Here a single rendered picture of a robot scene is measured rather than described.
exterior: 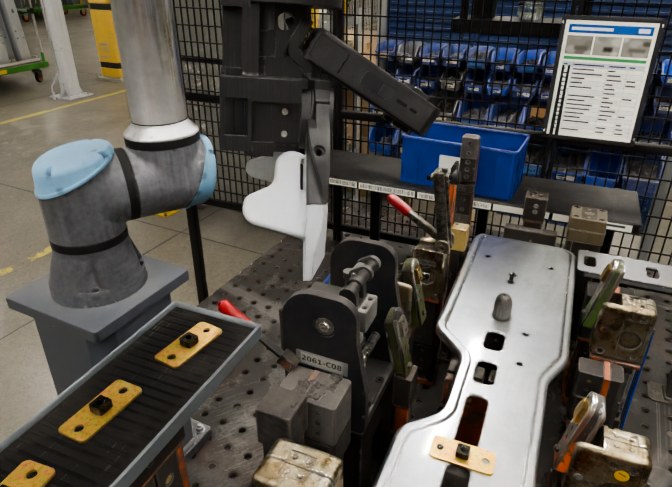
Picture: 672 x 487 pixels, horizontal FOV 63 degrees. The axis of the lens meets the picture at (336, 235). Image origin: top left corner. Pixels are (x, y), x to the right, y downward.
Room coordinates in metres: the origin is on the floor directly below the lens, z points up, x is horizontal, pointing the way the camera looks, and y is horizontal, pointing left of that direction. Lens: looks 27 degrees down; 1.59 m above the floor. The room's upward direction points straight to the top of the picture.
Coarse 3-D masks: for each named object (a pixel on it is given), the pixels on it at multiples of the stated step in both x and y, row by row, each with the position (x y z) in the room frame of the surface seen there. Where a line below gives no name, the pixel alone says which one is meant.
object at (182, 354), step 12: (204, 324) 0.58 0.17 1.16; (180, 336) 0.55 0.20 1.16; (192, 336) 0.54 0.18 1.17; (204, 336) 0.55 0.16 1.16; (216, 336) 0.56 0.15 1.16; (168, 348) 0.53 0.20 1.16; (180, 348) 0.53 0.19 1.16; (192, 348) 0.53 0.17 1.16; (156, 360) 0.51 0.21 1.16; (168, 360) 0.51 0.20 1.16; (180, 360) 0.51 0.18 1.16
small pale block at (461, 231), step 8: (456, 224) 1.08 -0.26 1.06; (464, 224) 1.07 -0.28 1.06; (456, 232) 1.05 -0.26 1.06; (464, 232) 1.04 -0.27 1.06; (456, 240) 1.05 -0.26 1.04; (464, 240) 1.04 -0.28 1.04; (456, 248) 1.05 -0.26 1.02; (464, 248) 1.04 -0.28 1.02; (456, 256) 1.05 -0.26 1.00; (456, 264) 1.05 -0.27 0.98; (448, 272) 1.06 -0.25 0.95; (456, 272) 1.05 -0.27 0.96; (448, 280) 1.05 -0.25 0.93; (448, 288) 1.05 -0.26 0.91; (440, 344) 1.06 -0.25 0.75; (440, 352) 1.07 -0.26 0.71; (448, 352) 1.05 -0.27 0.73; (440, 360) 1.05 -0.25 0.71; (448, 360) 1.04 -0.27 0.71
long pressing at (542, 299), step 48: (480, 240) 1.12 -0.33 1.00; (480, 288) 0.92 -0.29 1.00; (528, 288) 0.92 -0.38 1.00; (480, 336) 0.76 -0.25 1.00; (528, 336) 0.76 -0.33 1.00; (480, 384) 0.65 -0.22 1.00; (528, 384) 0.65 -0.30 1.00; (432, 432) 0.55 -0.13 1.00; (528, 432) 0.55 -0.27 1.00; (384, 480) 0.47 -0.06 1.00; (432, 480) 0.47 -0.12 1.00; (480, 480) 0.47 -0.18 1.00; (528, 480) 0.48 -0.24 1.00
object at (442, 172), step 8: (440, 168) 1.01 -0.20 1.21; (432, 176) 1.00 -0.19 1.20; (440, 176) 0.99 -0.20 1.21; (448, 176) 0.99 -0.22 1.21; (456, 176) 0.98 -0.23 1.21; (440, 184) 0.99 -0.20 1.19; (448, 184) 1.01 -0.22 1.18; (456, 184) 0.98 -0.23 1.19; (440, 192) 0.99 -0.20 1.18; (448, 192) 1.01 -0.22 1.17; (440, 200) 0.98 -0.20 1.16; (448, 200) 1.01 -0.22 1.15; (440, 208) 0.98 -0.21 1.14; (448, 208) 1.01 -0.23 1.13; (440, 216) 0.98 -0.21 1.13; (448, 216) 1.00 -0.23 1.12; (440, 224) 0.98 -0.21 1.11; (448, 224) 1.00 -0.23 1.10; (440, 232) 0.98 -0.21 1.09; (448, 232) 1.00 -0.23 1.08; (448, 240) 0.98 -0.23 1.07
